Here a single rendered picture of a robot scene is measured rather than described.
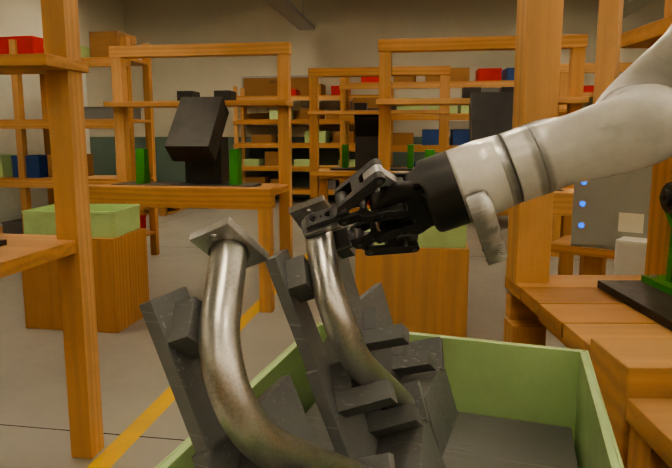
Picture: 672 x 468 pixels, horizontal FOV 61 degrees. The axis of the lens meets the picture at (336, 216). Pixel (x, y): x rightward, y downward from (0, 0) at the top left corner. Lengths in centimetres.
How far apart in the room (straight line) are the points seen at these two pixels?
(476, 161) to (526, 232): 104
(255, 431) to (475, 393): 56
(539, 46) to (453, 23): 997
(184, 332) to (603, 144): 38
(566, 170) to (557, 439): 46
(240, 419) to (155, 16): 1247
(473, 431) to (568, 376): 16
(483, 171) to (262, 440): 30
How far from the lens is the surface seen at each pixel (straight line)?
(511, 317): 167
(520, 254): 158
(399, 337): 75
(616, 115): 55
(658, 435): 99
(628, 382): 106
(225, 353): 42
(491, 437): 88
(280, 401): 55
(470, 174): 54
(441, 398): 86
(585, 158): 55
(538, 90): 157
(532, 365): 91
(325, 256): 56
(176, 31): 1256
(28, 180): 655
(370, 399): 59
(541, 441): 89
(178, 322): 45
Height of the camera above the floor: 126
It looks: 8 degrees down
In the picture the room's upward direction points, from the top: straight up
